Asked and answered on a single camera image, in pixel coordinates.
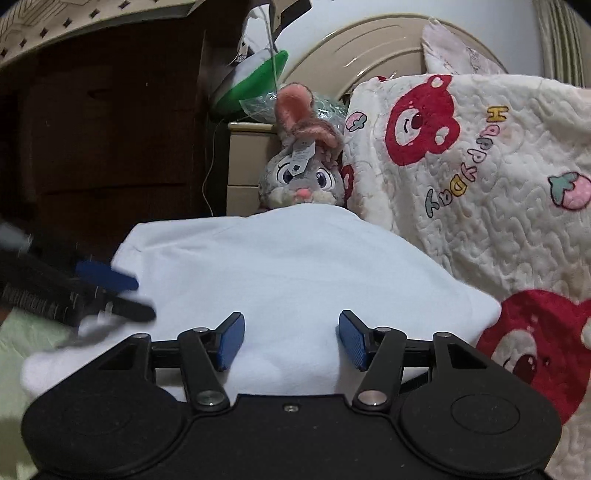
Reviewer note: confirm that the clear plastic bag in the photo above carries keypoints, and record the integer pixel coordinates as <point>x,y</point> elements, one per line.
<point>291,105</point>

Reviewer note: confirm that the light green bed sheet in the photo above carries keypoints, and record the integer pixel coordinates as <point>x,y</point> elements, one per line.
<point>22,335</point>

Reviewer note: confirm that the striped beige curtain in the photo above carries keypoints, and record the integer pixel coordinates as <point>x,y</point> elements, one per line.
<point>561,44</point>

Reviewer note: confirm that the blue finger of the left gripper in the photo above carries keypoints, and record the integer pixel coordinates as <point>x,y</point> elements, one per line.
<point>121,307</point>
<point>102,275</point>

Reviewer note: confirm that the grey rabbit plush toy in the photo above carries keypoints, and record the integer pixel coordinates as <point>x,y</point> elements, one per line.
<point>306,170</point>

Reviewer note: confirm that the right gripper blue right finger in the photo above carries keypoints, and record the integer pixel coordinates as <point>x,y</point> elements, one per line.
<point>379,353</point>

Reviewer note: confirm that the white t-shirt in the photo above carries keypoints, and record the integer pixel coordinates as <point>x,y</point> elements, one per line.
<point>290,272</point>

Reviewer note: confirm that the red bear quilted blanket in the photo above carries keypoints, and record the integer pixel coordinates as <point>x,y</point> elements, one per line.
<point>490,176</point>

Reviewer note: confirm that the patterned desk top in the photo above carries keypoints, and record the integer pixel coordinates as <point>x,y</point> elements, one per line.
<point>30,25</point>

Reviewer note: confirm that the white nightstand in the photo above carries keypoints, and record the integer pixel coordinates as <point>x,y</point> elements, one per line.
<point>251,145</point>

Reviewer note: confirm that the brown wooden drawer cabinet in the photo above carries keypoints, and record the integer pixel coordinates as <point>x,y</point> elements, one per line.
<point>106,130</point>

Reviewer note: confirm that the beige curved headboard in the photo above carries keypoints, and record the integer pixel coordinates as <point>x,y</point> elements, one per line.
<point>387,45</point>

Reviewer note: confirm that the green white plastic bag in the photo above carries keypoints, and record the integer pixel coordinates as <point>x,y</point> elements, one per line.
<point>257,65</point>

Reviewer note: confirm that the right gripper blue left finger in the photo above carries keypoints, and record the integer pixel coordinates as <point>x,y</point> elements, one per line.
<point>204,354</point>

